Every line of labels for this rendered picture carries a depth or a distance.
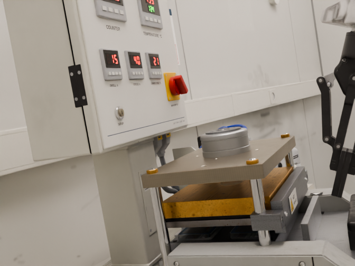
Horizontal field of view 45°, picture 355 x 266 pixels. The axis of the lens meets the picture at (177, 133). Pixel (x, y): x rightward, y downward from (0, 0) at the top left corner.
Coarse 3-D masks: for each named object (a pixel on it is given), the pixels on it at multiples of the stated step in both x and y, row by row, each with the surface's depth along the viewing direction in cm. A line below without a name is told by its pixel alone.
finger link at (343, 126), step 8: (352, 80) 60; (352, 88) 60; (352, 96) 60; (344, 104) 61; (352, 104) 61; (344, 112) 61; (344, 120) 62; (344, 128) 62; (336, 136) 62; (344, 136) 62; (336, 144) 62
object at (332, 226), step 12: (312, 204) 68; (300, 216) 76; (312, 216) 64; (324, 216) 74; (336, 216) 73; (300, 228) 70; (312, 228) 63; (324, 228) 68; (336, 228) 67; (288, 240) 65; (300, 240) 64; (312, 240) 61; (324, 240) 63; (336, 240) 62; (348, 240) 61; (348, 252) 57
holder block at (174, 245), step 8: (296, 216) 75; (224, 232) 66; (272, 232) 63; (288, 232) 68; (176, 240) 66; (192, 240) 65; (200, 240) 64; (208, 240) 64; (216, 240) 63; (224, 240) 63; (232, 240) 62; (240, 240) 62; (248, 240) 61; (256, 240) 60; (272, 240) 59; (280, 240) 62
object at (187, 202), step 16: (272, 176) 71; (288, 176) 72; (192, 192) 69; (208, 192) 67; (224, 192) 65; (240, 192) 63; (272, 192) 60; (176, 208) 64; (192, 208) 63; (208, 208) 62; (224, 208) 61; (240, 208) 60; (176, 224) 65; (192, 224) 63; (208, 224) 62; (224, 224) 61; (240, 224) 60
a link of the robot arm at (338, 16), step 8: (344, 0) 60; (352, 0) 58; (328, 8) 64; (336, 8) 62; (344, 8) 60; (352, 8) 58; (328, 16) 64; (336, 16) 62; (344, 16) 60; (352, 16) 58; (336, 24) 65; (344, 24) 63; (352, 24) 59
